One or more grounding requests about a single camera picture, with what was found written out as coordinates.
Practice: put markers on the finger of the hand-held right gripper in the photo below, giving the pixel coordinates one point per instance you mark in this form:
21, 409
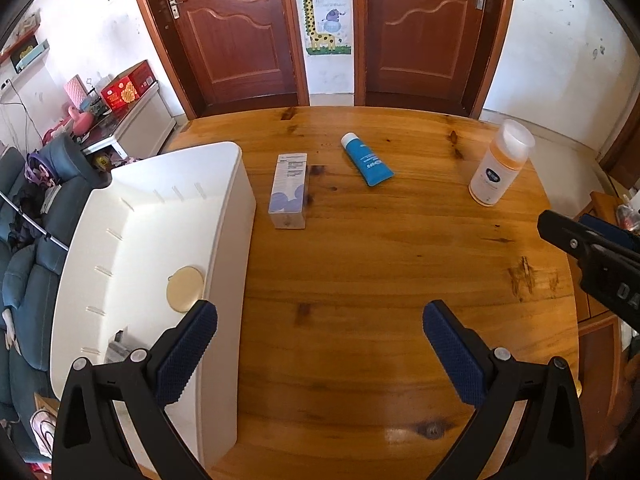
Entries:
562, 232
612, 232

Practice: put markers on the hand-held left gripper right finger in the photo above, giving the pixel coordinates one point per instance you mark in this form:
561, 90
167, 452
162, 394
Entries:
455, 355

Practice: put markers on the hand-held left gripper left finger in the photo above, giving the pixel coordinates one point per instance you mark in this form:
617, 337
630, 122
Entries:
185, 355

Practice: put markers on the gold compact mirror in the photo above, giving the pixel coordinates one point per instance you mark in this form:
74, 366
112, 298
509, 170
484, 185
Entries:
184, 289

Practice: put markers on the grey printed packet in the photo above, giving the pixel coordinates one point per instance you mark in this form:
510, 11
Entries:
119, 347

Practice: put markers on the white orange lotion bottle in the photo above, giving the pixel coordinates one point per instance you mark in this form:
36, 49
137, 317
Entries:
495, 175

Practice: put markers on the white plastic tray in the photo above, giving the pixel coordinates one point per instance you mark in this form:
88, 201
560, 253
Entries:
150, 240

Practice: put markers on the white purple carton box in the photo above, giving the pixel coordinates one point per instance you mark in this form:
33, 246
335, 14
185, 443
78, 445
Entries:
288, 195

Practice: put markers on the blue cream tube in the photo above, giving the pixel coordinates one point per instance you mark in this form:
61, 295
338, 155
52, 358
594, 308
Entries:
370, 162

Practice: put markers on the wooden desktop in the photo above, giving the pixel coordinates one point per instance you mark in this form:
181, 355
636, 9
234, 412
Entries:
375, 260

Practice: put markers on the brown wooden side cabinet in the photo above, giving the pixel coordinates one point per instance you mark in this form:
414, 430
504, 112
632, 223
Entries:
600, 350

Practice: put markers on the dark brown side door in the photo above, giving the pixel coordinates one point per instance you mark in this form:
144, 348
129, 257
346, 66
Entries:
625, 145

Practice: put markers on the blue fabric sofa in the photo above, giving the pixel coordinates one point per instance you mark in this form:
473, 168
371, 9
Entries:
30, 310

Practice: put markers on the tripod music stand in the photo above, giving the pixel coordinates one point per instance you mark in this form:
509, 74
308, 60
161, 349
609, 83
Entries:
35, 222

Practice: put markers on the dark clothing pile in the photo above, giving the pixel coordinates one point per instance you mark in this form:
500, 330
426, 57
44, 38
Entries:
27, 222

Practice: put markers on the white low cabinet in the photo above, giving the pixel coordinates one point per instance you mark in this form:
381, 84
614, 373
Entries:
145, 127

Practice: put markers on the purple patterned cloth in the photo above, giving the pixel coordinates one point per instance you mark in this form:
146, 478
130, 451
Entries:
42, 170

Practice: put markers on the brown wooden door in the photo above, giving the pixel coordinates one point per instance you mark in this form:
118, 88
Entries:
235, 35
425, 35

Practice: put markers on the pink flamingo toy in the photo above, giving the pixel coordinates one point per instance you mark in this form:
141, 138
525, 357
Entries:
80, 122

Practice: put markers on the red gift box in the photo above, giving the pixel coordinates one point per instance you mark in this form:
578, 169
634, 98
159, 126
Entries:
125, 90

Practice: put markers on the pink quilted box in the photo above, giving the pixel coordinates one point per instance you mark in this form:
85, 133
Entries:
76, 91

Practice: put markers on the giraffe height chart poster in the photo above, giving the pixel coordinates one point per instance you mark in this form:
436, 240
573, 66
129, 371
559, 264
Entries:
325, 10

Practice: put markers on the wall shelf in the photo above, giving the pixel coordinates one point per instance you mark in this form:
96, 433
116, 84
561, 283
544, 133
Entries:
27, 55

